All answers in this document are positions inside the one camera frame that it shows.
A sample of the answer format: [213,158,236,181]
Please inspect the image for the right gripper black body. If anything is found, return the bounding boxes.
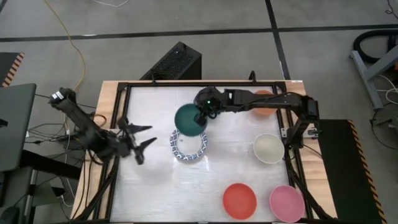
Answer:
[193,86,233,121]

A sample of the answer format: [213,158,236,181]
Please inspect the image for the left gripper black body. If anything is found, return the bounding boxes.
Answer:
[111,117,146,166]

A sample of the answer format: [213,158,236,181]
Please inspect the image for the teal plastic bowl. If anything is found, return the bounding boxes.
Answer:
[174,103,208,138]

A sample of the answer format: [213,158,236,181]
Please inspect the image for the blue leaf pattern paper bowl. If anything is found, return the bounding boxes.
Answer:
[170,129,208,162]
[169,129,206,162]

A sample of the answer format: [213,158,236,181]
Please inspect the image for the orange plastic bowl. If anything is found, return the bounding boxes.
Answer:
[252,89,278,116]

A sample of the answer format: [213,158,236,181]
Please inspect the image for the white plastic bowl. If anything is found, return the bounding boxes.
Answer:
[252,133,285,165]

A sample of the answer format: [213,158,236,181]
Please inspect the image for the red plastic bowl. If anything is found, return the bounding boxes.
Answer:
[222,182,258,221]

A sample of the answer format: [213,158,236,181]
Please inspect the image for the pink plastic bowl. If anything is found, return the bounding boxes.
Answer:
[269,185,306,224]

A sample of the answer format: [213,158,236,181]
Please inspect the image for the wooden table board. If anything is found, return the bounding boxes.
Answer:
[70,79,338,220]

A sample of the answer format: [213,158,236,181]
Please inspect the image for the black computer tower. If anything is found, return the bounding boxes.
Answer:
[139,41,203,81]

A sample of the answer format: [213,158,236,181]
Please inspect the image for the black side desk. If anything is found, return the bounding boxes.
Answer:
[0,149,83,224]

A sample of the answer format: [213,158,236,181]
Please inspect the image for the grey laptop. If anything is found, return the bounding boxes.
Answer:
[0,83,37,172]

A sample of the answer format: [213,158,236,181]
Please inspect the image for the hazard-striped black mat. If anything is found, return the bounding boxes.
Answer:
[317,119,388,224]
[0,52,25,88]

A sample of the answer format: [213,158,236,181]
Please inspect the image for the grey metal stand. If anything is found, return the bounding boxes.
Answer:
[349,45,398,110]

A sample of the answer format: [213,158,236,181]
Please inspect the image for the black metal table frame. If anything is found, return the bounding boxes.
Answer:
[73,79,336,224]

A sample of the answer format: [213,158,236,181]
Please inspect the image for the yellow cable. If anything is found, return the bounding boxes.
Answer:
[43,0,87,93]

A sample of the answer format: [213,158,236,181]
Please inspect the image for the white cable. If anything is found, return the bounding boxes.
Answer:
[90,0,130,8]

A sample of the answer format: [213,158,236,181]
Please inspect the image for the black hose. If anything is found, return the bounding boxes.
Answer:
[353,29,398,65]

